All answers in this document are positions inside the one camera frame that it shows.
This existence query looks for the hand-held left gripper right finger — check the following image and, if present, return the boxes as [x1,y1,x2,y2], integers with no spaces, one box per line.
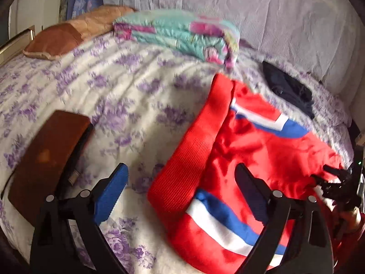
[235,163,335,274]

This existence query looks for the brown pillow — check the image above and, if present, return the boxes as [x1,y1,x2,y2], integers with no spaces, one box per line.
[22,5,136,60]

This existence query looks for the teal pink floral quilt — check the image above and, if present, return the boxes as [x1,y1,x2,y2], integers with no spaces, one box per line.
[112,8,241,70]

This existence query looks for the wooden bed frame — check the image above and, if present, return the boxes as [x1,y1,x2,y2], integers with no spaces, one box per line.
[0,26,36,65]

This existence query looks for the purple floral white blanket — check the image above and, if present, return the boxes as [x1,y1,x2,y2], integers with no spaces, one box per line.
[0,30,354,274]

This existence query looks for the white lace curtain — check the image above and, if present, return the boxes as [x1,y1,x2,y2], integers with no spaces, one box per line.
[103,0,365,102]

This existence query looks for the person's right hand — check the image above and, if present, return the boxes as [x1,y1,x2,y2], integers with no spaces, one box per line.
[341,207,365,233]

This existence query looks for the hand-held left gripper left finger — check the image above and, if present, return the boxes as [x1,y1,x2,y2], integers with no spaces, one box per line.
[30,163,129,274]

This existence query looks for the dark navy folded pants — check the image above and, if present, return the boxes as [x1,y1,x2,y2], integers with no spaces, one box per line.
[262,61,315,120]

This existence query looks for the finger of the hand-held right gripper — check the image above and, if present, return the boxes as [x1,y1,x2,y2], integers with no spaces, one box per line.
[310,174,355,207]
[323,164,353,182]

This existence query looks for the red striped pants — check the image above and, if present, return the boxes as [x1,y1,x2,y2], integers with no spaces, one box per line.
[147,74,345,274]

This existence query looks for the brown leather case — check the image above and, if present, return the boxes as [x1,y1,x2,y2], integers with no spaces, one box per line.
[8,110,95,225]

